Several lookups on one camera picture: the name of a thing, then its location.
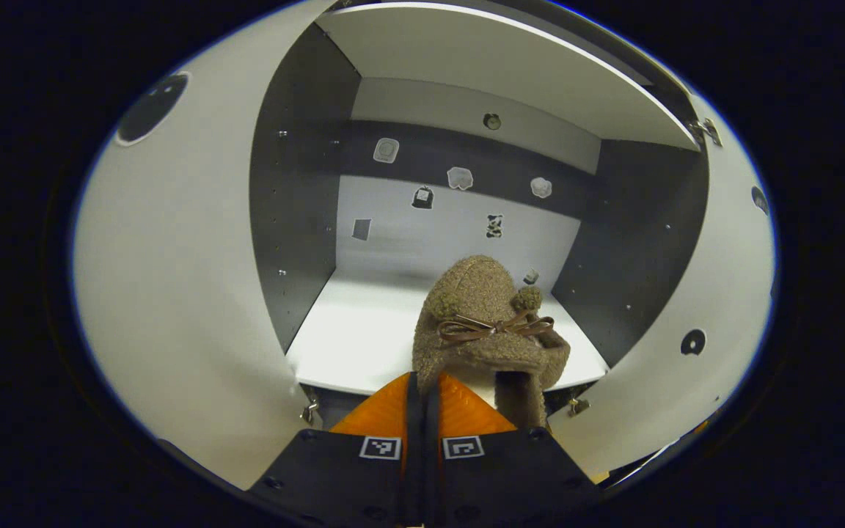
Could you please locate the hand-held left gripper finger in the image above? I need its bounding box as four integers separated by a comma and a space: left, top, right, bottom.
422, 373, 601, 528
246, 371, 424, 528

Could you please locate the white and grey shoe cabinet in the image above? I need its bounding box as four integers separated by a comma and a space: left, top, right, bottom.
250, 0, 709, 433

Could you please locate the brown fuzzy shoe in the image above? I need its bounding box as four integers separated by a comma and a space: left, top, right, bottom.
412, 254, 571, 431

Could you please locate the white cabinet door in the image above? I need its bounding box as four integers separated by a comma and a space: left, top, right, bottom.
73, 0, 335, 491
547, 95, 777, 481

